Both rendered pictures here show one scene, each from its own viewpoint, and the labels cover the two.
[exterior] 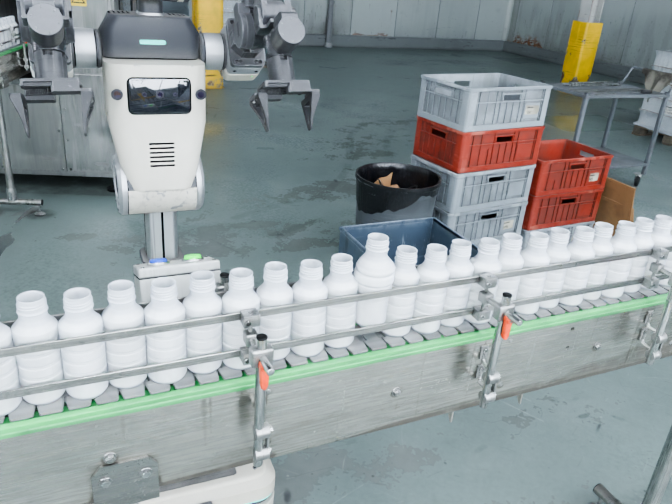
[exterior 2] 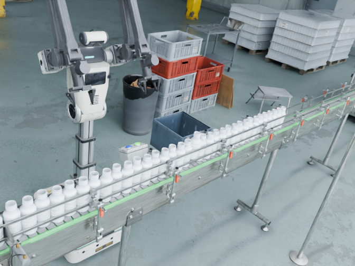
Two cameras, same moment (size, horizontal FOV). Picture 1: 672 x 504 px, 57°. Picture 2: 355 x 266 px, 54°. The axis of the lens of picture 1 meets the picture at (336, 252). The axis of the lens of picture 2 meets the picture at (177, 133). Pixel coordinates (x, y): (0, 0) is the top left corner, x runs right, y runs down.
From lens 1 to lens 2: 1.01 m
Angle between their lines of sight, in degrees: 20
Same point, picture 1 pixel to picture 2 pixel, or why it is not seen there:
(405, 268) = (203, 140)
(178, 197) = (97, 114)
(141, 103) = (89, 82)
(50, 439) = (121, 206)
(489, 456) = (198, 196)
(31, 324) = (118, 173)
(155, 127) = not seen: hidden behind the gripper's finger
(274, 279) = (173, 150)
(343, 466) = not seen: hidden behind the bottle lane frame
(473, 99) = (174, 47)
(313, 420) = (179, 190)
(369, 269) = (195, 142)
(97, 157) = not seen: outside the picture
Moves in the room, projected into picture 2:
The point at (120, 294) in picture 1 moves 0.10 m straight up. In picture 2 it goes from (138, 161) to (140, 143)
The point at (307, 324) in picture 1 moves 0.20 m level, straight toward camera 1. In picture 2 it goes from (180, 161) to (194, 184)
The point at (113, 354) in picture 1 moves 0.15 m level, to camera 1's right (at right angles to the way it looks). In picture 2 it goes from (134, 178) to (164, 177)
